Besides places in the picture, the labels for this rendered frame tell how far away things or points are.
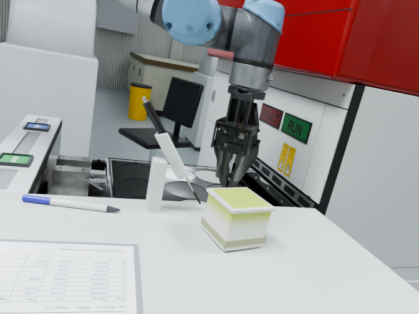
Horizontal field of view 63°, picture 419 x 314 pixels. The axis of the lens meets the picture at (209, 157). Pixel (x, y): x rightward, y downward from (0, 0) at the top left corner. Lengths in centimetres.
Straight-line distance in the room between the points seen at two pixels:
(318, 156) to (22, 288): 57
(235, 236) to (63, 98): 242
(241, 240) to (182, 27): 30
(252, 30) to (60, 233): 43
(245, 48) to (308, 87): 24
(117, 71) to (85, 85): 627
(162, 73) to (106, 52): 288
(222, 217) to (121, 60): 861
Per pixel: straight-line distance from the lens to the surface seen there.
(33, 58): 278
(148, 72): 633
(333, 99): 74
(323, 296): 48
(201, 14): 48
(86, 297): 39
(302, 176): 79
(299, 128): 81
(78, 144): 289
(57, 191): 82
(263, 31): 63
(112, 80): 906
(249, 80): 62
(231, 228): 47
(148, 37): 907
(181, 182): 89
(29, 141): 89
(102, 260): 44
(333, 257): 57
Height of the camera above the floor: 122
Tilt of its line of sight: 16 degrees down
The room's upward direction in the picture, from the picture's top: 11 degrees clockwise
